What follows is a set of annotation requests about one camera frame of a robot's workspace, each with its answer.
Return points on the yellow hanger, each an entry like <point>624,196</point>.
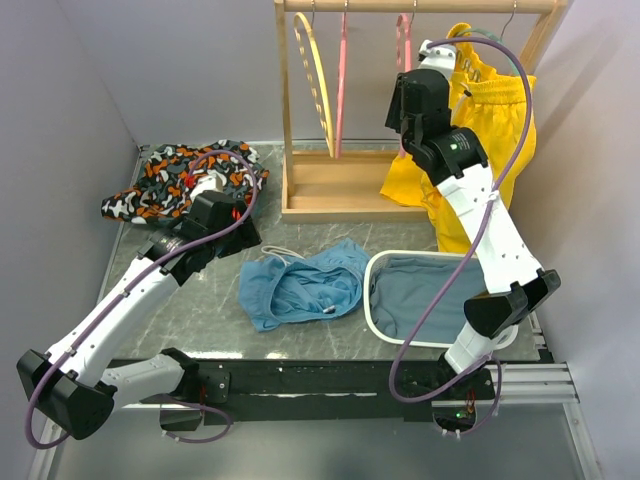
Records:
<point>314,70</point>

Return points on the pink hanger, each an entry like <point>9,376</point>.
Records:
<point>342,65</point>
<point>403,43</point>

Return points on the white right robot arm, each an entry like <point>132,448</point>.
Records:
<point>456,164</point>

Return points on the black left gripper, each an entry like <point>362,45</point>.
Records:
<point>244,236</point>

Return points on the wooden clothes rack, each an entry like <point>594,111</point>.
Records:
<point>319,189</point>

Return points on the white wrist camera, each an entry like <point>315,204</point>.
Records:
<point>440,58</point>
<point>211,182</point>

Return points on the grey-blue cloth in basket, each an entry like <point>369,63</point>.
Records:
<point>425,300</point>

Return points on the light blue shorts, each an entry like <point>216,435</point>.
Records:
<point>285,287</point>

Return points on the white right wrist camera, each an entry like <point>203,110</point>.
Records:
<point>440,58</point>

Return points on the orange black patterned shorts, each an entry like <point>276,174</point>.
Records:
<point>161,193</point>

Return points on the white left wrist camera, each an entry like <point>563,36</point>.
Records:
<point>211,182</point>

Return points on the yellow shorts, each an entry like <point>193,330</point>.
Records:
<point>493,106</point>

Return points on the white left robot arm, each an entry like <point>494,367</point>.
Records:
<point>73,383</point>

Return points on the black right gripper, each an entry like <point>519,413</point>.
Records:
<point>392,117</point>

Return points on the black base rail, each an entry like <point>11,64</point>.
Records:
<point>282,390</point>

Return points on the green hanger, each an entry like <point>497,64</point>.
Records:
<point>489,35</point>

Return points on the white perforated laundry basket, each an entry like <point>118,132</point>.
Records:
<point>390,310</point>

